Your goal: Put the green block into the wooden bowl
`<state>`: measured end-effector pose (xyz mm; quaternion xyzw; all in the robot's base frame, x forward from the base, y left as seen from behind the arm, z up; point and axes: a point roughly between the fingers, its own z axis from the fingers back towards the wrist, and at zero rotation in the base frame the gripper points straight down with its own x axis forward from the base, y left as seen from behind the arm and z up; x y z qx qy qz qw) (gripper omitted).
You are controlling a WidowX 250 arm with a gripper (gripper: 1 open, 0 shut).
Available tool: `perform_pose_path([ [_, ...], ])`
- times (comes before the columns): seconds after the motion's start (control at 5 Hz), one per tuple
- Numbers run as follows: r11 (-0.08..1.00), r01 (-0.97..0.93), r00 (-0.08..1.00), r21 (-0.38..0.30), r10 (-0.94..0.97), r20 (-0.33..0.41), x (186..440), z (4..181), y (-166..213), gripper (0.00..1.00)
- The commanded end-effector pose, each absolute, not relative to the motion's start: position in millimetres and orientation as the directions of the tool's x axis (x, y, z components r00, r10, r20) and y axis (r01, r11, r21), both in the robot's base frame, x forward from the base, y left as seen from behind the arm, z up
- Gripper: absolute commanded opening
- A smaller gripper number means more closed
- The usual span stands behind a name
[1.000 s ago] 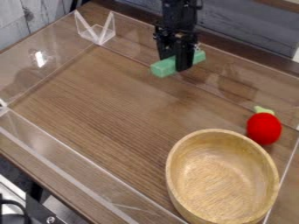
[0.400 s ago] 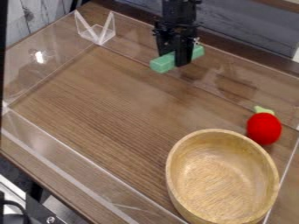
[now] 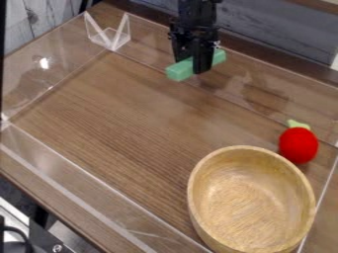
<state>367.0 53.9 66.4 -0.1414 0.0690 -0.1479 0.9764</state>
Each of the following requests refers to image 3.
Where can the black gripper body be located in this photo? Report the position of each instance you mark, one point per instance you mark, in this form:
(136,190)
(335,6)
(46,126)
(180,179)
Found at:
(195,21)

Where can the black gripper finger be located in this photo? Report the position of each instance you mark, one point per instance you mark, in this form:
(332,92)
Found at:
(201,55)
(180,45)

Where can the green foam block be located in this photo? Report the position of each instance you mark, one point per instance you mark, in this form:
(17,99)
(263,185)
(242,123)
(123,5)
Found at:
(180,70)

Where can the wooden bowl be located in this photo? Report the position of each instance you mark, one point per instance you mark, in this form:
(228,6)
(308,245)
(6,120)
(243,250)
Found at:
(251,203)

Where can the red plush strawberry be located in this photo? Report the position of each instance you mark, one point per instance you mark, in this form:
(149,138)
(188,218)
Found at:
(298,142)

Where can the black metal device base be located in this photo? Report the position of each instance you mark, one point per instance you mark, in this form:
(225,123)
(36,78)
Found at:
(28,238)

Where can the clear acrylic corner bracket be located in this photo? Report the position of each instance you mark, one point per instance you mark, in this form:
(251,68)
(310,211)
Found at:
(109,38)

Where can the clear acrylic tray wall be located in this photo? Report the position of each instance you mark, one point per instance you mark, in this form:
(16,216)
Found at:
(117,169)

